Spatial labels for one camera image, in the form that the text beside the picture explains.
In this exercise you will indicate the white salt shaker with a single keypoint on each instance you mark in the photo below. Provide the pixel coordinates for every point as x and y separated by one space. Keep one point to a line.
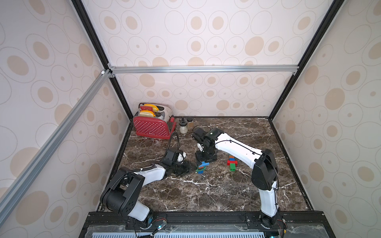
183 123

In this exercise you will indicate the yellow toy toast slice back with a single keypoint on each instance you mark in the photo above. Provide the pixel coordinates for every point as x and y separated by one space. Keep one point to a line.
149 107

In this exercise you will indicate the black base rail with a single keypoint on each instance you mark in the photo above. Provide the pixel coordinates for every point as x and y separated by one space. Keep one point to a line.
294 224

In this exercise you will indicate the light blue long lego brick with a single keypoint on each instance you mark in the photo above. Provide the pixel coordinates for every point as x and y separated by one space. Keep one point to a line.
203 164

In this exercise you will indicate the red toy toaster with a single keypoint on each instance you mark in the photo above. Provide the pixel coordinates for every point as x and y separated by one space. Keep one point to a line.
159 127

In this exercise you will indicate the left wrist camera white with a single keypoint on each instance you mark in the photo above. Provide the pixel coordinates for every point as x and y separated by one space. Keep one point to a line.
180 156

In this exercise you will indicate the red long lego brick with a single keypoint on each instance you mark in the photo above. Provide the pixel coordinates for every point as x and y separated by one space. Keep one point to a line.
231 162

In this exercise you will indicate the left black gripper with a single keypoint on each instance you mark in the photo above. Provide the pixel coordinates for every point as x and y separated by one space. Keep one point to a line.
186 168

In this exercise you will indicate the green long lego brick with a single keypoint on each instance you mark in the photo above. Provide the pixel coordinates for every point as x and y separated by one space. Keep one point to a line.
200 170

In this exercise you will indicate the aluminium left frame bar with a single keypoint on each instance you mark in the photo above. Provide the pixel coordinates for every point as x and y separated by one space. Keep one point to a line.
43 155

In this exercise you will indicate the yellow toy toast slice front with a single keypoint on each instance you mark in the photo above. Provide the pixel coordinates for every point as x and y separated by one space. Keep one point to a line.
147 113

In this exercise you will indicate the green small lego brick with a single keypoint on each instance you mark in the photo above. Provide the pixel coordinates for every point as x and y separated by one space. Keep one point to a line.
232 167

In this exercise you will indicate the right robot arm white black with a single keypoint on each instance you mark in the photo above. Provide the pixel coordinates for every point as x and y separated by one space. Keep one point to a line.
264 169

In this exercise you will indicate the aluminium horizontal frame bar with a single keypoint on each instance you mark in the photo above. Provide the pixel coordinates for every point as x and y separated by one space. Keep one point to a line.
204 69

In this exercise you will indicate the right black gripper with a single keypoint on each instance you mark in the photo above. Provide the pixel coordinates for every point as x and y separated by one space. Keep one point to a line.
205 153

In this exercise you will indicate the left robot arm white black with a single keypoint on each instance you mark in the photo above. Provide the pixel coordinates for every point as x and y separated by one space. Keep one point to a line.
122 192

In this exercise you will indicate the brown pepper shaker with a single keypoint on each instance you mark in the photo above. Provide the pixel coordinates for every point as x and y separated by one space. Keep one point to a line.
190 123

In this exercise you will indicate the yellow toy toast slice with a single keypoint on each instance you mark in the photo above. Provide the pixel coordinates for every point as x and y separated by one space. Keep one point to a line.
149 107
147 113

